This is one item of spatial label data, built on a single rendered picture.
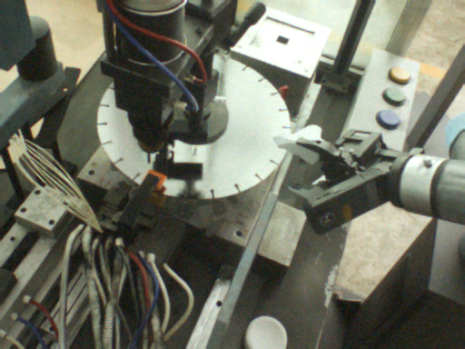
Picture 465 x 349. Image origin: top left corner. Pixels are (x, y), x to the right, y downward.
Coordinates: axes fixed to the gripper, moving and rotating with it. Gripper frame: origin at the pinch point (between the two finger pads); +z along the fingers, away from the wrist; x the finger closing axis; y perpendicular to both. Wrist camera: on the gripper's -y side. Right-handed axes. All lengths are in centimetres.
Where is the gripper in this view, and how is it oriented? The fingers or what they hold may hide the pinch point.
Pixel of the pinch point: (282, 165)
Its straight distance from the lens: 78.6
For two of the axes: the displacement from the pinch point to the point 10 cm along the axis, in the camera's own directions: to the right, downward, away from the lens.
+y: 6.4, -5.3, 5.6
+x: -3.1, -8.4, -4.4
